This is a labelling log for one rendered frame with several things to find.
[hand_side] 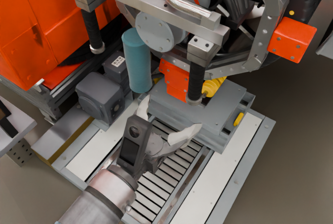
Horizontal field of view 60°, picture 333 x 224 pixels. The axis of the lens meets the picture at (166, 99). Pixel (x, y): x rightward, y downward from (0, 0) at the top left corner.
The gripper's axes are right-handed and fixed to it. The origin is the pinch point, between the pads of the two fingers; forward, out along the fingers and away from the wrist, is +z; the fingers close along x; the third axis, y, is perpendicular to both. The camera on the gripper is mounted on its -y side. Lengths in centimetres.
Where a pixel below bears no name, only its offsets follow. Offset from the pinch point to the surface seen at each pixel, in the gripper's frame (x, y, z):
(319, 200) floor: 56, 83, 42
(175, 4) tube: -7.9, -17.5, 11.4
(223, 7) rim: -8.6, 1.4, 40.6
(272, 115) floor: 20, 83, 74
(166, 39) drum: -12.7, -2.3, 15.3
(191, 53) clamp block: -1.4, -9.7, 8.1
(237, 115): 5, 68, 53
